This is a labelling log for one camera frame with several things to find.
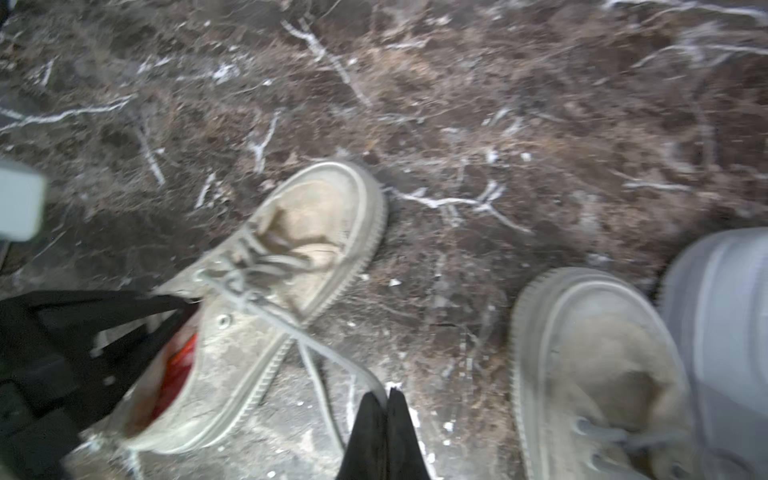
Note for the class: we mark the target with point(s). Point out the red insole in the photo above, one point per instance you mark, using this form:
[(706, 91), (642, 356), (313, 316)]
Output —
[(177, 360)]

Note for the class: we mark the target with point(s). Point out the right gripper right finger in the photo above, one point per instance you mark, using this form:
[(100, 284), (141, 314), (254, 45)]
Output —
[(404, 458)]

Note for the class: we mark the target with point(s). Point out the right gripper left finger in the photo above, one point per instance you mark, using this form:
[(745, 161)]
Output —
[(368, 455)]

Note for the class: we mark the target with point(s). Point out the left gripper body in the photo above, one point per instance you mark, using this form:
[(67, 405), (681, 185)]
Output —
[(68, 357)]

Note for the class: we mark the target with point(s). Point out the beige sneaker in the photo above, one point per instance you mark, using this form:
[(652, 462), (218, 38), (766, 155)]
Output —
[(257, 294), (599, 389)]

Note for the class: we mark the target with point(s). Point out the white sneaker inner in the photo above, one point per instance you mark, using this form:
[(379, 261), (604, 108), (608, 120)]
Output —
[(713, 299)]

